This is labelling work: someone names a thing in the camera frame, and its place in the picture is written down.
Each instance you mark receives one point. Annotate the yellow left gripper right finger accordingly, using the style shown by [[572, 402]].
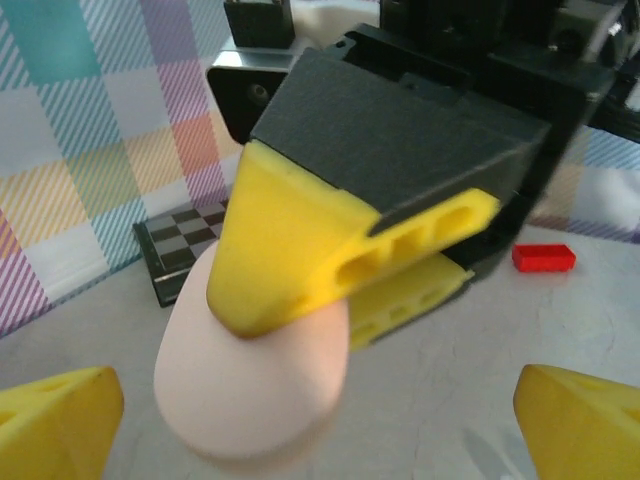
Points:
[[585, 430]]

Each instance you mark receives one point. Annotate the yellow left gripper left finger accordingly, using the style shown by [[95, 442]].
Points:
[[55, 430]]

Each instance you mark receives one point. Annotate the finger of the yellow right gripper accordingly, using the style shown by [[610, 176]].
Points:
[[400, 300], [300, 225]]

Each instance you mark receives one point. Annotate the pale pink earbud charging case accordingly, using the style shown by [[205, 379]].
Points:
[[240, 390]]

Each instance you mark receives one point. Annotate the black folding chessboard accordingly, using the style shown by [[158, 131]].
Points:
[[175, 245]]

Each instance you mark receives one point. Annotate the small red block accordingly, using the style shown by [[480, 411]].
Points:
[[542, 257]]

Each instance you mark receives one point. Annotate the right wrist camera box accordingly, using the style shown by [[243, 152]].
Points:
[[257, 22]]

